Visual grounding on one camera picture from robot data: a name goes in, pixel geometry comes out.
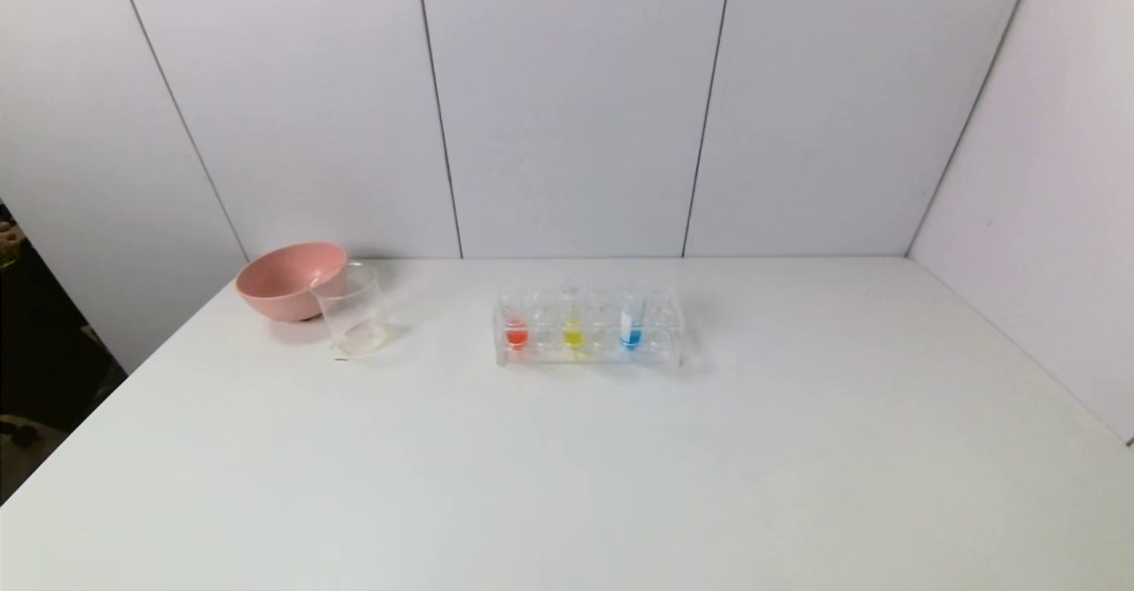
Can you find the background person's hand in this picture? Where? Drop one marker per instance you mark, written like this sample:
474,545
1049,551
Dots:
8,237

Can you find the test tube with red pigment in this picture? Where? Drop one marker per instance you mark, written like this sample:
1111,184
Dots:
516,336

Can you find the clear plastic beaker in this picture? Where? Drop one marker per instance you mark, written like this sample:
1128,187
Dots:
354,321

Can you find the test tube with yellow pigment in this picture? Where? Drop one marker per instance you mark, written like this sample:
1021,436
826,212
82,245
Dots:
573,338

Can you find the test tube with blue pigment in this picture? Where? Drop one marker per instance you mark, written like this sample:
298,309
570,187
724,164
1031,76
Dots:
631,338

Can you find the clear acrylic test tube rack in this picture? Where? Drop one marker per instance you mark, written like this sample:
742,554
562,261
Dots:
660,343

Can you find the small black floor object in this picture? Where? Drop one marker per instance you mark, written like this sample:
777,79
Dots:
18,431

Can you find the pink plastic bowl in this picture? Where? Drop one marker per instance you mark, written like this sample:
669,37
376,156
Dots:
283,285

